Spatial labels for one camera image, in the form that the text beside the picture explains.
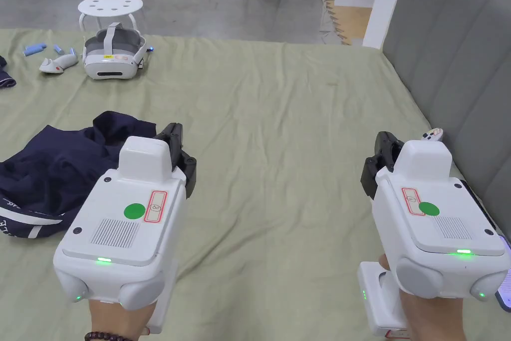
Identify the white round stool with holes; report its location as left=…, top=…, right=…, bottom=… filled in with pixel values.
left=77, top=0, right=144, bottom=32

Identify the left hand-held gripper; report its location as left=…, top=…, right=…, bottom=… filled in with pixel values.
left=53, top=122, right=197, bottom=335

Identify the dark blue garment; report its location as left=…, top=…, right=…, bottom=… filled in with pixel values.
left=0, top=55, right=17, bottom=90

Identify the phone with lit screen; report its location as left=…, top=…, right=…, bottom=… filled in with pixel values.
left=458, top=179, right=511, bottom=313

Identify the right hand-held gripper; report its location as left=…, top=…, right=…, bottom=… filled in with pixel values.
left=358, top=131, right=511, bottom=336

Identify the person's left hand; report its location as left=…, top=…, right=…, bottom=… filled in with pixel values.
left=87, top=300, right=157, bottom=341

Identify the dark blue shirt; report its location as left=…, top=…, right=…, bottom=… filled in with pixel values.
left=0, top=111, right=157, bottom=240

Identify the bed with pale green sheet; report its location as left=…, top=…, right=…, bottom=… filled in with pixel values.
left=0, top=28, right=511, bottom=341

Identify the white headset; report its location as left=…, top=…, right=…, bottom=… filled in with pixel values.
left=82, top=22, right=148, bottom=80

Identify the white hand controller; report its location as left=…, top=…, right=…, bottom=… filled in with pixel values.
left=39, top=54, right=79, bottom=75
left=420, top=128, right=444, bottom=143

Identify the person's right hand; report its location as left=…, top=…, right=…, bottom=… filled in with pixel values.
left=379, top=255, right=468, bottom=341

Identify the grey padded headboard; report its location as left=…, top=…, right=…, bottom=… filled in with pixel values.
left=382, top=0, right=511, bottom=246

